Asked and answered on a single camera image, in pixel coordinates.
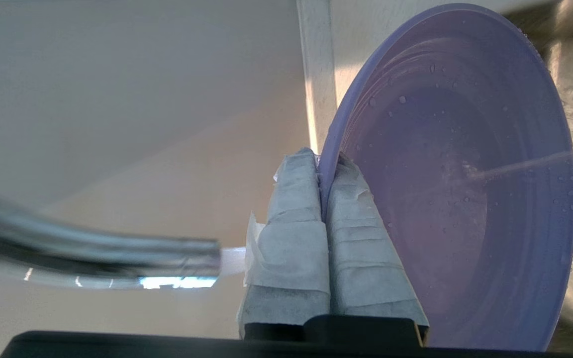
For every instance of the chrome gooseneck faucet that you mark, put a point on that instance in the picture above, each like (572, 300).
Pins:
(92, 253)

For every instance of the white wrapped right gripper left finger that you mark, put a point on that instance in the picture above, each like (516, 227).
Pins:
(291, 238)

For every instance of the white tall cabinet side panel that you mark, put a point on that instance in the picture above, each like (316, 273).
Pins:
(117, 99)

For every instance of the purple plate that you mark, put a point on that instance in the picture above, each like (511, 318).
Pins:
(465, 199)

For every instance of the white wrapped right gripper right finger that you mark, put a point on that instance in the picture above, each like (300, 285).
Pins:
(361, 263)

